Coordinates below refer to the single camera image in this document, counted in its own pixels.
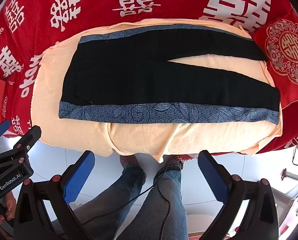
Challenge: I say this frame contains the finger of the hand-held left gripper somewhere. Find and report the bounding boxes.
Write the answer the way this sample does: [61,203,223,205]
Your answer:
[0,119,11,155]
[0,126,42,170]

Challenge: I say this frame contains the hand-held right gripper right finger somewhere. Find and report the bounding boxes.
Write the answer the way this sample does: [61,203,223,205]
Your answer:
[197,150,287,240]

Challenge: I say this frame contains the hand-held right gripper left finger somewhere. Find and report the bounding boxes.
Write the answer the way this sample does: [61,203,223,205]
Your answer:
[13,151,96,240]

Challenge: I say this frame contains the black pants with blue trim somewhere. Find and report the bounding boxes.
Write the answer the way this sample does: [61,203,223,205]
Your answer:
[58,23,280,125]

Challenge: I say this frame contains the person's left hand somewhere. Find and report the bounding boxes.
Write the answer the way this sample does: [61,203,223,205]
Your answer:
[0,194,16,228]

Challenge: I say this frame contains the person's right shoe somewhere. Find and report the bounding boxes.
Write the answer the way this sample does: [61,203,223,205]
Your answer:
[164,155,184,173]

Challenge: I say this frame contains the person's shoe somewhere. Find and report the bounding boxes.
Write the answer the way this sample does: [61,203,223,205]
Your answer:
[164,155,184,173]
[119,154,141,174]

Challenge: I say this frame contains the peach blanket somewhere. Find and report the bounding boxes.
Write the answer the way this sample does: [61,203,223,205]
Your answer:
[29,17,283,164]

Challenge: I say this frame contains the person's left leg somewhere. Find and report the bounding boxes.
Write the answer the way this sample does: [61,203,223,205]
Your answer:
[74,166,147,240]

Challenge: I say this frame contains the person's leg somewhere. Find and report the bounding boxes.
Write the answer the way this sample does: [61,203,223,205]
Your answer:
[119,166,189,240]
[74,166,147,240]

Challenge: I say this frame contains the person's left shoe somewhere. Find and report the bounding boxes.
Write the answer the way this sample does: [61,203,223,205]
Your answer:
[119,154,141,174]

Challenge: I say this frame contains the person's legs in jeans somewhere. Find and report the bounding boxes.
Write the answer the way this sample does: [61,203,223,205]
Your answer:
[64,164,183,240]

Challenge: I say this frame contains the person's right leg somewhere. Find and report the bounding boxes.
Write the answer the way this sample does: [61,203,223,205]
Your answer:
[119,166,189,240]

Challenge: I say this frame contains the white furniture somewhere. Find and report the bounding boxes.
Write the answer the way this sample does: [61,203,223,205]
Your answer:
[279,144,298,205]

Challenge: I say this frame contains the red ornamented pillow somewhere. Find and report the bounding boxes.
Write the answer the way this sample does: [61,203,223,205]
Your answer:
[251,11,298,110]

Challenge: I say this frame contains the red printed blanket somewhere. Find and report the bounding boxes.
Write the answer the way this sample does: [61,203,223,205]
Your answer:
[0,0,298,155]

